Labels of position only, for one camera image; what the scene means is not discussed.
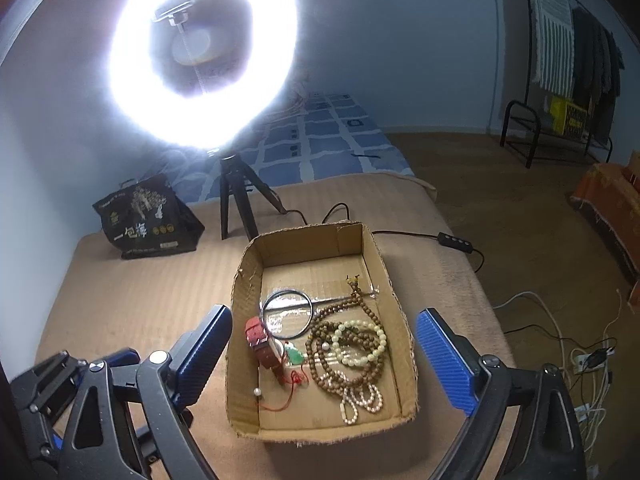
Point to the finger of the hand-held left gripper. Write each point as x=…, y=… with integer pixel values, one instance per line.
x=172, y=422
x=47, y=385

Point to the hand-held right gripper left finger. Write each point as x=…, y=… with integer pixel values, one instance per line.
x=200, y=355

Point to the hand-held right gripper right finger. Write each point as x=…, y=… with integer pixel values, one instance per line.
x=445, y=355

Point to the blue bangle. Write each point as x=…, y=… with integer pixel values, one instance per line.
x=287, y=288

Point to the white pearl strand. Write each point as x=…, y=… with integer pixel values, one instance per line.
x=350, y=415

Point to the cardboard box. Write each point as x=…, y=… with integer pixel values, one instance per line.
x=305, y=270

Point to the black snack bag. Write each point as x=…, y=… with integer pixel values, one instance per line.
x=150, y=230

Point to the white power strip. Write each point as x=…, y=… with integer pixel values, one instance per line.
x=590, y=360

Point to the black tripod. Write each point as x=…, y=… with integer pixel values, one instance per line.
x=232, y=195

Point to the orange cloth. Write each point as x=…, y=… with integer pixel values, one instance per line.
x=610, y=195

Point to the blue patterned sheet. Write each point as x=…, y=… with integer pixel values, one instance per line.
x=325, y=150

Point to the black clothes rack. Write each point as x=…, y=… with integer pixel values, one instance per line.
x=520, y=104

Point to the yellow box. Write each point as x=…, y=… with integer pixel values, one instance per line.
x=570, y=117

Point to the dark hanging garments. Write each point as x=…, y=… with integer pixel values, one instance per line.
x=597, y=70

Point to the white striped hanging garment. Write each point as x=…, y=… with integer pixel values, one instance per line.
x=552, y=35

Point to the phone clamp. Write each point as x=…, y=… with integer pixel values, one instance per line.
x=175, y=10

